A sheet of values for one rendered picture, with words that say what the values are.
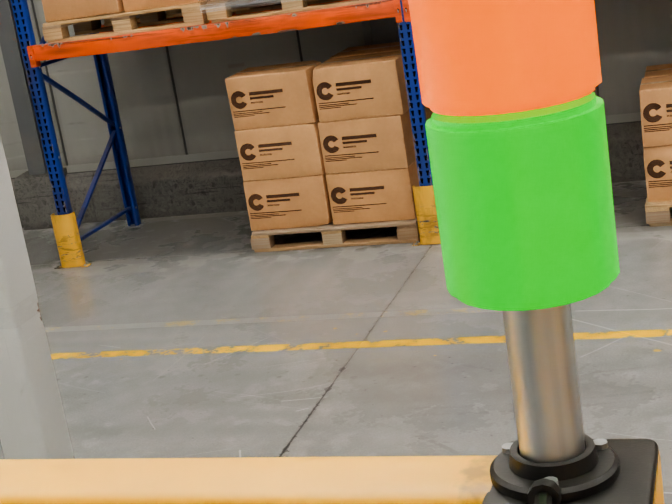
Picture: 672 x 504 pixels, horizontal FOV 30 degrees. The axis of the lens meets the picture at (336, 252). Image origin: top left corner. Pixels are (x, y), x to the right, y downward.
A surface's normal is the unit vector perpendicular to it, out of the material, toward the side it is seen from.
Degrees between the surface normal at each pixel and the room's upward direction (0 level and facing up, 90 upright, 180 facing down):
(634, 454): 0
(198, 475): 0
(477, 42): 90
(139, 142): 90
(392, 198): 90
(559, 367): 90
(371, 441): 0
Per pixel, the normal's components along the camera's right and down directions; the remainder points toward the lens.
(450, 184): -0.80, 0.28
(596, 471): -0.15, -0.95
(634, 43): -0.29, 0.30
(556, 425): -0.03, 0.28
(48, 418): 0.95, -0.06
